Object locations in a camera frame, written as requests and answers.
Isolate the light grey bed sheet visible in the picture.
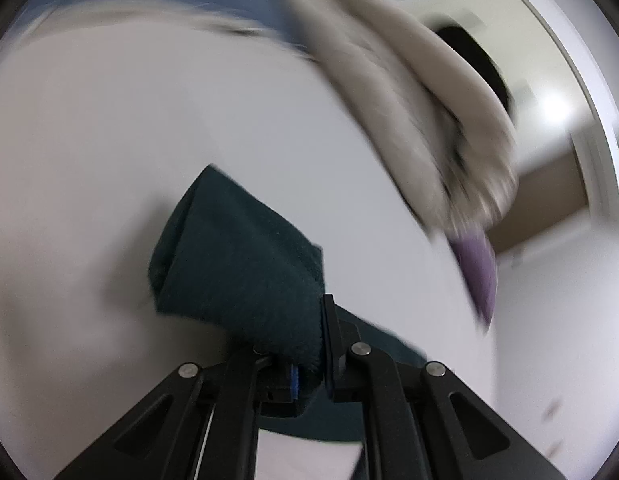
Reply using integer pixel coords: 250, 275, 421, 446
0, 15, 496, 479

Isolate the purple cushion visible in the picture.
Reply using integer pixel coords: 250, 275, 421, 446
449, 232, 497, 327

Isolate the rolled beige duvet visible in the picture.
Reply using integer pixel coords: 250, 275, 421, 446
285, 0, 518, 238

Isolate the dark green knit sweater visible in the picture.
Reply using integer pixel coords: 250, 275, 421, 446
147, 162, 429, 443

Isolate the black garment on duvet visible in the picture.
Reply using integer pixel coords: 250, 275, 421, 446
434, 23, 512, 116

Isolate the brown door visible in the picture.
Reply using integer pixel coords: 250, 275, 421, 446
487, 150, 589, 256

